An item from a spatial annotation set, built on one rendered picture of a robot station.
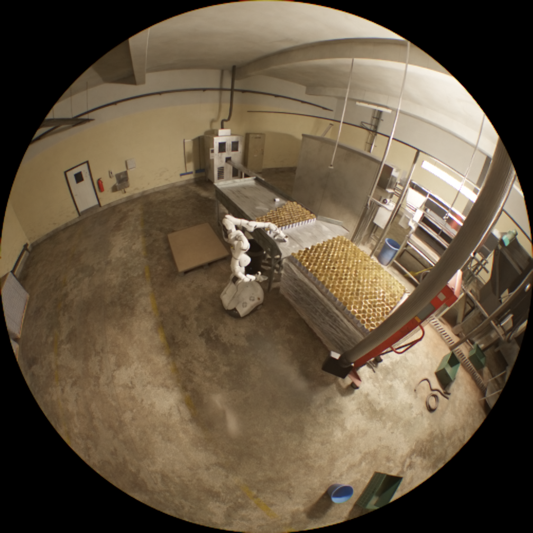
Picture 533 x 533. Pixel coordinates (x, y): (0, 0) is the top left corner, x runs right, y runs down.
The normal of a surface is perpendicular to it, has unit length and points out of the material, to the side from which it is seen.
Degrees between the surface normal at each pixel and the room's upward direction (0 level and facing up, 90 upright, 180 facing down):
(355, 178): 90
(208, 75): 90
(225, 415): 0
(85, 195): 90
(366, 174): 90
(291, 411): 0
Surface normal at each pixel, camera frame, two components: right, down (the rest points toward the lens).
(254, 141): 0.54, 0.64
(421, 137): -0.84, 0.33
